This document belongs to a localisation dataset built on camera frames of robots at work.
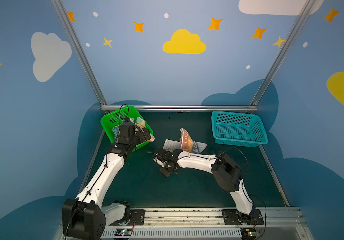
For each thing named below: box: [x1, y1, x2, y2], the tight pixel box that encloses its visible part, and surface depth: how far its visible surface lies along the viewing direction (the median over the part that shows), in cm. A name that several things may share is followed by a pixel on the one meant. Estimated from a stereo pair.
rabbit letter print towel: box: [163, 127, 207, 154], surface depth 100 cm
